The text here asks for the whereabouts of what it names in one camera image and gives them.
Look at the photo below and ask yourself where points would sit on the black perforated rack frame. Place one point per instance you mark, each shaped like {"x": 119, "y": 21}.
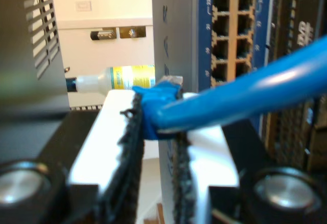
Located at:
{"x": 15, "y": 42}

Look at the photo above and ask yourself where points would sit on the white bottle yellow label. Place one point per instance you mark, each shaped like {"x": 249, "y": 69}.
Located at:
{"x": 127, "y": 78}

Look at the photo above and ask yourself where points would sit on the blue network switch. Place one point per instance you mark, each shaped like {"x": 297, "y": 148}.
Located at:
{"x": 201, "y": 42}

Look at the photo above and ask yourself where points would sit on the white wall outlet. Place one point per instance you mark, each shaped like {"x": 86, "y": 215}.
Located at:
{"x": 83, "y": 6}

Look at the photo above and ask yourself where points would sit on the metal furniture bracket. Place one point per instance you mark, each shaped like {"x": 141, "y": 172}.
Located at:
{"x": 132, "y": 32}
{"x": 103, "y": 34}

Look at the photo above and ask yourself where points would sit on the black rack server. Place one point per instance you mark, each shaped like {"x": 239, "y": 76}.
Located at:
{"x": 301, "y": 9}

